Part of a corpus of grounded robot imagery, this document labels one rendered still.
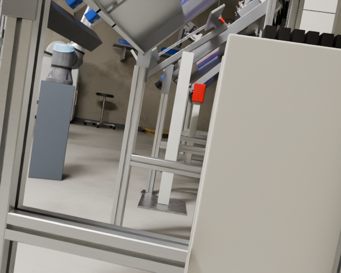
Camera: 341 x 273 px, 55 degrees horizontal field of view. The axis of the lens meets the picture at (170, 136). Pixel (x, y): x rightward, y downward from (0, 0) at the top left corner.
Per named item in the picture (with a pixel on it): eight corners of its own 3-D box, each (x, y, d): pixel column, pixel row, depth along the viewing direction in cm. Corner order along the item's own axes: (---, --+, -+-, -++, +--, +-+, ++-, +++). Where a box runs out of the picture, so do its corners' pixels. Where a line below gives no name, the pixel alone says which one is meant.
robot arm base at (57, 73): (44, 80, 182) (46, 62, 181) (46, 81, 197) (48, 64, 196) (72, 85, 186) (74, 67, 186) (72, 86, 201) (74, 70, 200)
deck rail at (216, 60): (179, 90, 259) (175, 83, 259) (179, 90, 261) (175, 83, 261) (257, 37, 250) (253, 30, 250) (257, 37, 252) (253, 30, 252)
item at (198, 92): (171, 168, 291) (186, 80, 285) (174, 164, 315) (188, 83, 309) (198, 173, 288) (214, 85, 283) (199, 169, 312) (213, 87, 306)
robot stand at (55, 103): (27, 177, 185) (41, 79, 180) (32, 170, 202) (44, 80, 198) (61, 181, 190) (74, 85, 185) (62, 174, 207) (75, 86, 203)
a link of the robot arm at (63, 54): (47, 63, 185) (50, 38, 184) (56, 66, 198) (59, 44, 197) (68, 66, 185) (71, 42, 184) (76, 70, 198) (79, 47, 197)
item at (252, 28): (224, 42, 189) (219, 34, 189) (221, 61, 254) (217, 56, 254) (274, 7, 185) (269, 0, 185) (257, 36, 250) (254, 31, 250)
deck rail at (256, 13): (169, 79, 192) (163, 71, 192) (169, 80, 194) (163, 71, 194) (275, 6, 183) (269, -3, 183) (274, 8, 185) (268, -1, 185)
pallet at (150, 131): (194, 139, 685) (195, 134, 684) (209, 145, 607) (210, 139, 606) (138, 131, 652) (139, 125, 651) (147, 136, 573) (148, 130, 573)
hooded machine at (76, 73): (73, 121, 616) (83, 49, 606) (72, 124, 559) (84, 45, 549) (35, 116, 597) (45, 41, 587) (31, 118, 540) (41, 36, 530)
